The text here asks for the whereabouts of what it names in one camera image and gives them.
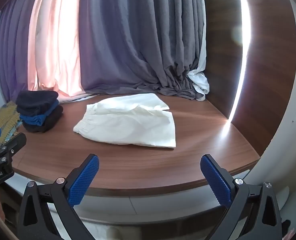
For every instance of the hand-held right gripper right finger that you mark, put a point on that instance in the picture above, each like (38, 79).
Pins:
(214, 180)

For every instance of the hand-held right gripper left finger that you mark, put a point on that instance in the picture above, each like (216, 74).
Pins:
(84, 180)

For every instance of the white pants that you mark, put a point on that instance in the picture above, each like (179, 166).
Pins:
(127, 122)

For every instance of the yellow patterned cloth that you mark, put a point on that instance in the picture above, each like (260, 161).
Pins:
(6, 120)

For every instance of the blue folded garment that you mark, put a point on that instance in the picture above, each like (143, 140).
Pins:
(34, 120)

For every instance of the black folded garment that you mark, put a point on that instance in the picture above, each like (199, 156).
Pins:
(47, 123)

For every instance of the grey curtain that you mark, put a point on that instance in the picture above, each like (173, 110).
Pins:
(12, 55)
(137, 35)

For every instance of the white sheer curtain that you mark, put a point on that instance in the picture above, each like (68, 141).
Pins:
(199, 80)

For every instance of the pink sheer curtain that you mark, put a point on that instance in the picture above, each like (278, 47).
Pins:
(55, 50)

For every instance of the white light strip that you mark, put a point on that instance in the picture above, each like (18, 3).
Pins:
(241, 62)

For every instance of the wooden side panel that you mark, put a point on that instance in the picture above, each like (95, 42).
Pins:
(268, 67)

